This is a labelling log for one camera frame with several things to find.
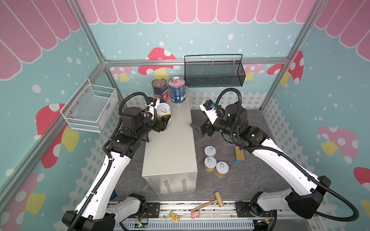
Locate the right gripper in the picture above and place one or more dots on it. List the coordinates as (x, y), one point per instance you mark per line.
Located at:
(206, 127)

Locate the gold sardine tin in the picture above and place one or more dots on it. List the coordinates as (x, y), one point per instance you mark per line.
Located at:
(239, 155)

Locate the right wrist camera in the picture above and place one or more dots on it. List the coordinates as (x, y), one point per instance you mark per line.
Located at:
(208, 107)

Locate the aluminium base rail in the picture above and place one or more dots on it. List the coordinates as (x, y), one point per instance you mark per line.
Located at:
(234, 216)

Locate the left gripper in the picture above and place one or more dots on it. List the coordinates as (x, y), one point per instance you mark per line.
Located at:
(161, 124)

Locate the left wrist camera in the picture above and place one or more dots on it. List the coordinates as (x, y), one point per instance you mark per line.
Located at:
(153, 104)

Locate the white mesh wall basket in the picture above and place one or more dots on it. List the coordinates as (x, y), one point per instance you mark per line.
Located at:
(90, 107)

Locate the yellow toy block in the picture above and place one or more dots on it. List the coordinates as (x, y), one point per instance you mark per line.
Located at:
(174, 217)

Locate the small yellow can white lid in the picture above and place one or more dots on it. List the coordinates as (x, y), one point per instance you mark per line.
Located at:
(210, 164)
(222, 168)
(209, 151)
(162, 110)

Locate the pink pig toy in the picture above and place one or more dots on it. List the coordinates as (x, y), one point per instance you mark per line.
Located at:
(195, 214)

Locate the black mesh wall basket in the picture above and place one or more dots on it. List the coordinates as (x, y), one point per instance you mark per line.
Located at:
(214, 70)

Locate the green circuit board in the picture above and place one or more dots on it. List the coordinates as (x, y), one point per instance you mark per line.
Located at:
(141, 225)

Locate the wooden toy mallet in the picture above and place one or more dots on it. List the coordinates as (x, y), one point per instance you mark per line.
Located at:
(218, 200)

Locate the grey metal counter cabinet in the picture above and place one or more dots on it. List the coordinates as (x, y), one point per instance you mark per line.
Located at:
(170, 161)

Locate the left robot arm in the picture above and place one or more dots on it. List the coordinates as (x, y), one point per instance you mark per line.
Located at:
(137, 117)

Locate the blue soup can pink lid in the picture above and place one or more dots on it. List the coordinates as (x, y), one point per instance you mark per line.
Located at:
(177, 90)

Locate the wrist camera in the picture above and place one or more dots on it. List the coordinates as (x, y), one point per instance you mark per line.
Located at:
(153, 104)
(208, 107)

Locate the dark blue tomato can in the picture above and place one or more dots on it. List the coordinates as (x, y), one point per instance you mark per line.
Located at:
(160, 90)

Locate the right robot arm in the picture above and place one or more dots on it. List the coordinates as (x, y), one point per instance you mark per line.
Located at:
(305, 195)

